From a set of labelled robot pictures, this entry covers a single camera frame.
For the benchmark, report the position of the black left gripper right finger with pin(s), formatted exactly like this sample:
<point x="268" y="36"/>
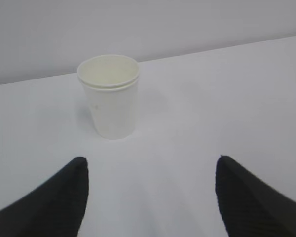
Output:
<point x="248" y="206"/>

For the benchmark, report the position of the white paper cup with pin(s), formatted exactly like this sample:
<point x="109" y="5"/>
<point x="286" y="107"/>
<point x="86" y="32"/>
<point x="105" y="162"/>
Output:
<point x="110" y="83"/>

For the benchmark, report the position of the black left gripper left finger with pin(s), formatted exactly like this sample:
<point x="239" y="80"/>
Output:
<point x="54" y="209"/>

